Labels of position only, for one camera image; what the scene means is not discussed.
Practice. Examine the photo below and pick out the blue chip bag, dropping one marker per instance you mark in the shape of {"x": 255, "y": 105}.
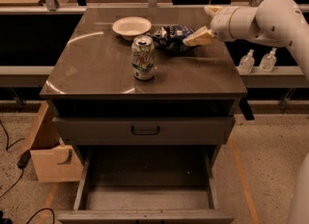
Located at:
{"x": 171, "y": 37}

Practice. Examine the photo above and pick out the open grey lower drawer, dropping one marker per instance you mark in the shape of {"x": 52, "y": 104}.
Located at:
{"x": 146, "y": 185}

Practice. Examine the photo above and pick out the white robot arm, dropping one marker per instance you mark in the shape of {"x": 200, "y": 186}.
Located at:
{"x": 278, "y": 23}

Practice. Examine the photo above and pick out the grey upper drawer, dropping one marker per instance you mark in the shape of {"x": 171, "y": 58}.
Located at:
{"x": 117, "y": 131}

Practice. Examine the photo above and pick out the left clear sanitizer bottle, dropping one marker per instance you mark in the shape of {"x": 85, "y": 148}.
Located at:
{"x": 247, "y": 62}

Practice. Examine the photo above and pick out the grey drawer cabinet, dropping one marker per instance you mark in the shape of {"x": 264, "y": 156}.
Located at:
{"x": 94, "y": 78}

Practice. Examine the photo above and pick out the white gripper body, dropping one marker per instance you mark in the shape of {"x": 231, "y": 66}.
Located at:
{"x": 220, "y": 23}

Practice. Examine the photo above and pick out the green white soda can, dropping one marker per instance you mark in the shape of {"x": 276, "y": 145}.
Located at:
{"x": 143, "y": 57}

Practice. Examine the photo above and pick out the clear sanitizer bottle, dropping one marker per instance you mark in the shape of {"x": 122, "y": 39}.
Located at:
{"x": 247, "y": 62}
{"x": 268, "y": 61}

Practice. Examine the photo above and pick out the right clear sanitizer bottle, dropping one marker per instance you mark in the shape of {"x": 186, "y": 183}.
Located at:
{"x": 268, "y": 61}

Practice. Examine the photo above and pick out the wooden box on floor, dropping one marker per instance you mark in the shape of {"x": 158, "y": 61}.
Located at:
{"x": 53, "y": 160}

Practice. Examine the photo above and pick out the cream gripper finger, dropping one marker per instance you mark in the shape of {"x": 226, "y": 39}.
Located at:
{"x": 202, "y": 36}
{"x": 212, "y": 10}

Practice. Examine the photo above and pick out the black drawer handle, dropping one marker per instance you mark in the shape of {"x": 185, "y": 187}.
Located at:
{"x": 145, "y": 130}

